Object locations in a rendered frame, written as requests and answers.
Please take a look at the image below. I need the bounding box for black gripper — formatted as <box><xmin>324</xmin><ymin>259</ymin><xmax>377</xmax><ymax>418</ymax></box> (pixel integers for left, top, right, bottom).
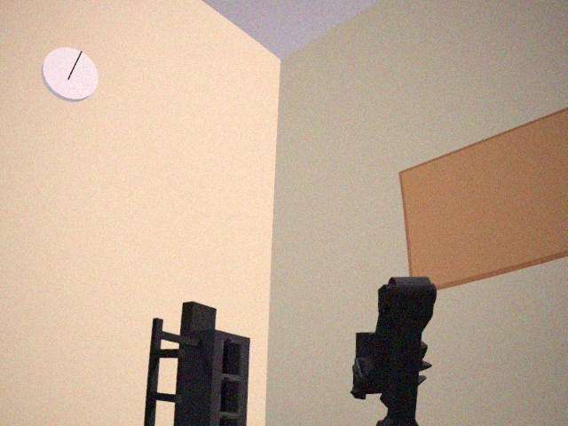
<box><xmin>380</xmin><ymin>342</ymin><xmax>432</xmax><ymax>408</ymax></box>

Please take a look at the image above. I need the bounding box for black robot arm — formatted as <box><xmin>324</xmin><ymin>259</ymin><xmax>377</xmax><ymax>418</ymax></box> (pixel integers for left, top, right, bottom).
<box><xmin>350</xmin><ymin>276</ymin><xmax>437</xmax><ymax>426</ymax></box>

